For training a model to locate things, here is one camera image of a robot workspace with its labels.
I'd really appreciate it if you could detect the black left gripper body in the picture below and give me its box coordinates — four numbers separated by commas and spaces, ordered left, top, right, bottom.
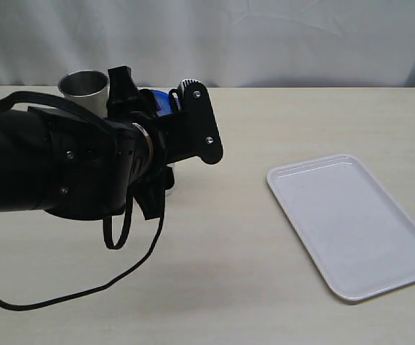
106, 65, 166, 219

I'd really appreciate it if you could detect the blue plastic snap lid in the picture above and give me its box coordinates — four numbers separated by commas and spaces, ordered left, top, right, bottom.
151, 90, 181, 117

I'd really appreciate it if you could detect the stainless steel cup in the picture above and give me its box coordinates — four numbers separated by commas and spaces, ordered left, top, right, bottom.
57, 70, 109, 118

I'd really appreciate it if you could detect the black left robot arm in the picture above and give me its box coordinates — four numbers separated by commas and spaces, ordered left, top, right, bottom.
0, 66, 167, 221

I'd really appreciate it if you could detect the clear tall plastic container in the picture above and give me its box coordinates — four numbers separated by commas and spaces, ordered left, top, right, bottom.
164, 163, 176, 197

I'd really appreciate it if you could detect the white fabric backdrop curtain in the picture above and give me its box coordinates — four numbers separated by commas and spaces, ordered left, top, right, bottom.
0, 1, 415, 87

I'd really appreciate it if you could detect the white rectangular plastic tray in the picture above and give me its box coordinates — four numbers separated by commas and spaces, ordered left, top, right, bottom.
266, 154, 415, 303

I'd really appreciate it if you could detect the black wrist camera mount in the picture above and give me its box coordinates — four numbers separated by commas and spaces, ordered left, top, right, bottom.
157, 79, 223, 165

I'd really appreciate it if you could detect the black cable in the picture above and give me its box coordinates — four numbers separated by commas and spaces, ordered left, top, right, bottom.
0, 179, 167, 312

